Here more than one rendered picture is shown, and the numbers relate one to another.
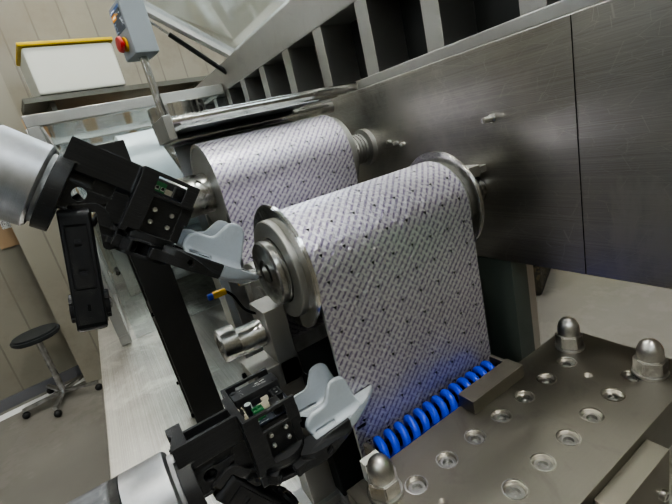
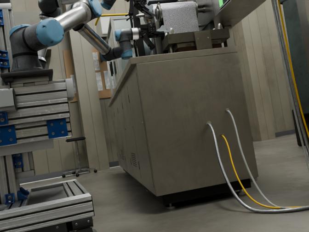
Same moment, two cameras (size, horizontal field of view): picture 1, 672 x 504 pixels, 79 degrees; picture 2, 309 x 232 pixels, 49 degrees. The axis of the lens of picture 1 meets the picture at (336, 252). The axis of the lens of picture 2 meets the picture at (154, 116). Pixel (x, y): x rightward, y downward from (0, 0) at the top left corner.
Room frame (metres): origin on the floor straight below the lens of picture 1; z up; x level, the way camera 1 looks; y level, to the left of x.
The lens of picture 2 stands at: (-1.80, -0.48, 0.47)
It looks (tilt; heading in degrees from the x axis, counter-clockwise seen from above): 2 degrees up; 17
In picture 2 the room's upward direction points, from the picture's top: 9 degrees counter-clockwise
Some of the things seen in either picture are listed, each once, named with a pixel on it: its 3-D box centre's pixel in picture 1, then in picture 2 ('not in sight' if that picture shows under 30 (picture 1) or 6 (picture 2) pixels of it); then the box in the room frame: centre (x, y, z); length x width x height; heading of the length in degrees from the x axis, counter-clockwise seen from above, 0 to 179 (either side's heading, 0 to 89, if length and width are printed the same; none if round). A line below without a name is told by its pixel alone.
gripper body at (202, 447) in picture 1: (241, 443); (147, 31); (0.34, 0.13, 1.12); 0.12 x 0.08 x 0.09; 118
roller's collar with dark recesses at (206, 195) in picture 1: (190, 197); (147, 14); (0.65, 0.20, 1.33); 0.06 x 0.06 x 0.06; 28
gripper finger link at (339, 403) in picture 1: (340, 399); (163, 29); (0.37, 0.03, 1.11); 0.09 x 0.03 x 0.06; 117
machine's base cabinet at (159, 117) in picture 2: not in sight; (157, 134); (1.30, 0.46, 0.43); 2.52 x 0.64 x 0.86; 28
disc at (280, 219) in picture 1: (284, 267); (159, 13); (0.45, 0.06, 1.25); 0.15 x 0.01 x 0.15; 28
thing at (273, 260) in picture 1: (274, 271); (157, 14); (0.44, 0.07, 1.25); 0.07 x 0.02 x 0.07; 28
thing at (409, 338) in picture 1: (419, 340); (181, 28); (0.45, -0.07, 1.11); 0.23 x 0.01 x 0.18; 118
